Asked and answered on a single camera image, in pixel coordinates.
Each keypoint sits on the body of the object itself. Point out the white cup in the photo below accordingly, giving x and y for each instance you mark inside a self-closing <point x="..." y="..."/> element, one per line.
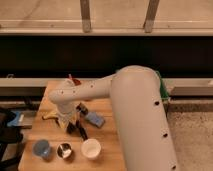
<point x="91" y="148"/>

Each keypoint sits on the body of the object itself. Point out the black handled tool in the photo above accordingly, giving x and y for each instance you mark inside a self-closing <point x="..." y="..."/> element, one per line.
<point x="81" y="110"/>

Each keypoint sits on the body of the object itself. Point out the metal cup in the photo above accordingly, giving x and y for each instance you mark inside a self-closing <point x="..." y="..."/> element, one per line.
<point x="64" y="150"/>

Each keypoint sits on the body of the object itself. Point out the blue plastic cup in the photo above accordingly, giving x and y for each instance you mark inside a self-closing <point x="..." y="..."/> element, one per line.
<point x="42" y="149"/>

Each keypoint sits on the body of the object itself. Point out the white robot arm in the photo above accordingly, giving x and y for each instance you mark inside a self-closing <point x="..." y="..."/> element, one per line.
<point x="143" y="130"/>

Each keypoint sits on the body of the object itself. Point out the blue sponge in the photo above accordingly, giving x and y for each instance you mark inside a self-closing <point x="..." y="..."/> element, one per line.
<point x="95" y="119"/>

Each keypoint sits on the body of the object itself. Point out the green plastic tray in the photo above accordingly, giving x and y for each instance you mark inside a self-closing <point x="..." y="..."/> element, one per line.
<point x="163" y="90"/>

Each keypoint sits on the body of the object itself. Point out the black chair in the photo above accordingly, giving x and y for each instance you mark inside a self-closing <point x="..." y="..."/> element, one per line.
<point x="8" y="135"/>

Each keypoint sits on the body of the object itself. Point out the yellow banana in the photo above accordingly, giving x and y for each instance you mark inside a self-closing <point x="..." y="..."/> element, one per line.
<point x="53" y="114"/>

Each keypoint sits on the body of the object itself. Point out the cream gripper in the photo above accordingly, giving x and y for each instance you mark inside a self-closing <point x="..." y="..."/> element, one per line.
<point x="64" y="119"/>

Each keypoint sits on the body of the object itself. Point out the red bowl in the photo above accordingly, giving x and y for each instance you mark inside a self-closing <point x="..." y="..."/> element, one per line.
<point x="77" y="82"/>

